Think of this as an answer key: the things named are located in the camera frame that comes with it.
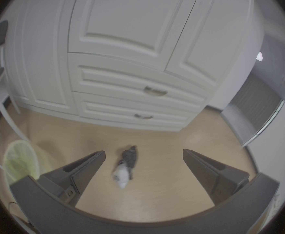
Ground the white wardrobe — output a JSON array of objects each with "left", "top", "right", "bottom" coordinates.
[{"left": 3, "top": 0, "right": 265, "bottom": 132}]

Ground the black plastic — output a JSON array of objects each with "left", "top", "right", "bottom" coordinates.
[{"left": 122, "top": 145, "right": 138, "bottom": 180}]

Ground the white trash bin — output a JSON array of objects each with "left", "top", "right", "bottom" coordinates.
[{"left": 4, "top": 140, "right": 53, "bottom": 186}]

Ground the yellow plastic bag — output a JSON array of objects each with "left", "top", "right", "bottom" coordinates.
[{"left": 3, "top": 140, "right": 54, "bottom": 187}]

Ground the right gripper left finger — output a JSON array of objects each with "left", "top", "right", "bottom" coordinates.
[{"left": 36, "top": 150, "right": 107, "bottom": 207}]

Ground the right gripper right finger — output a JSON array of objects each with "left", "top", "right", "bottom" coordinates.
[{"left": 183, "top": 148, "right": 251, "bottom": 207}]

